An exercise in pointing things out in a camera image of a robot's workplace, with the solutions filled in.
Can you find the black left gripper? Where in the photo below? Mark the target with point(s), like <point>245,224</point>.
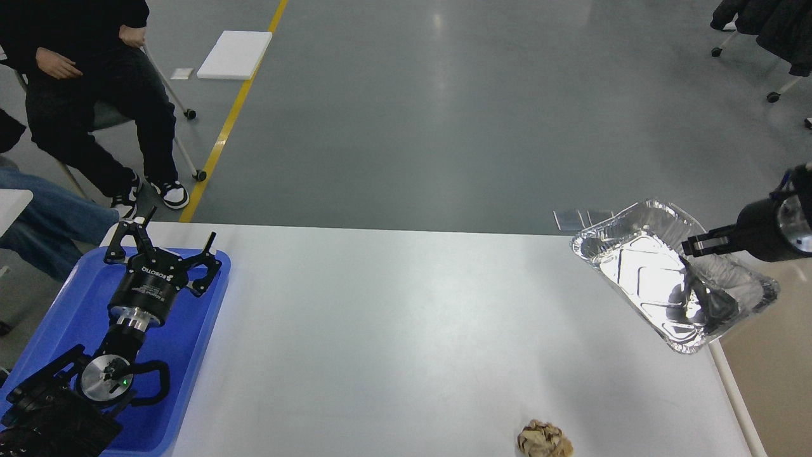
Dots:
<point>147,289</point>

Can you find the crumpled brown paper ball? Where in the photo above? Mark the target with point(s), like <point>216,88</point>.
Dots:
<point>540,438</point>

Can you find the person in blue jeans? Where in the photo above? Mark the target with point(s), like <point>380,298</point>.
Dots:
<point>46,232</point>

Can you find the chair with dark coat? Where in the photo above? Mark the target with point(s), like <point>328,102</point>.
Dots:
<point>781,27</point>

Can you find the right clear floor plate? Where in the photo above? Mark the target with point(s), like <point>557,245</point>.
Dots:
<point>594,217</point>

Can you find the aluminium foil tray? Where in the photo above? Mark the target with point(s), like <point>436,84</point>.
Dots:
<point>688,301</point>

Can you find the grey wheeled chair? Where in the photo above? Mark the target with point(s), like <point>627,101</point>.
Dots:
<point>107,116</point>

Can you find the blue plastic tray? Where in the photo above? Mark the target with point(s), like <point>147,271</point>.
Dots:
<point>79,315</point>

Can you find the white foam board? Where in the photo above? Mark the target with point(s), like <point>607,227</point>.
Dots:
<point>235,56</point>

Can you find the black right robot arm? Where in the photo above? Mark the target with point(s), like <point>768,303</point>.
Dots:
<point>796,180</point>

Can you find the white side table corner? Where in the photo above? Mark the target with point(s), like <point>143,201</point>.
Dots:
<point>13,203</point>

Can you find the clear floor plate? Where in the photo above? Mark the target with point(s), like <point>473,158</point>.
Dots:
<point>594,217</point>
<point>569,220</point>

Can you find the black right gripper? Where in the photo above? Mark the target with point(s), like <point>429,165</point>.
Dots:
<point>769,230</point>

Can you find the left clear floor plate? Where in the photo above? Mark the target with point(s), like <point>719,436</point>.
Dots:
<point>569,220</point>

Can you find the beige plastic bin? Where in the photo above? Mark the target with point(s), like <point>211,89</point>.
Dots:
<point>766,364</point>

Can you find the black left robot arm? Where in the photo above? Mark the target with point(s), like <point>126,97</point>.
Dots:
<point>111,369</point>

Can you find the small white floor card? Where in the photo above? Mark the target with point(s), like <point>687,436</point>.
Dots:
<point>181,74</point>

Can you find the seated person in black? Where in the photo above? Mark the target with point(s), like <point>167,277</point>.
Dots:
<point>75,54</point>

